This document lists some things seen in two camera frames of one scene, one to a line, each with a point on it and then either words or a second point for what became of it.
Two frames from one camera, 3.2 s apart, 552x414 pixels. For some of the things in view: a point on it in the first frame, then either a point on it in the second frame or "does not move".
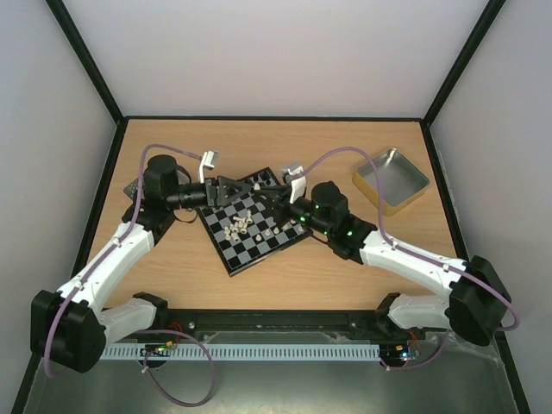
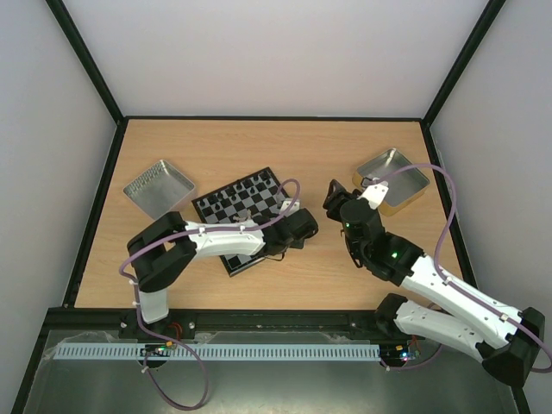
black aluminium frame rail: (282, 327) does not move
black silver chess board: (248, 231) does not move
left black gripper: (216, 191) -> (299, 245)
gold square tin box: (402, 183) does not move
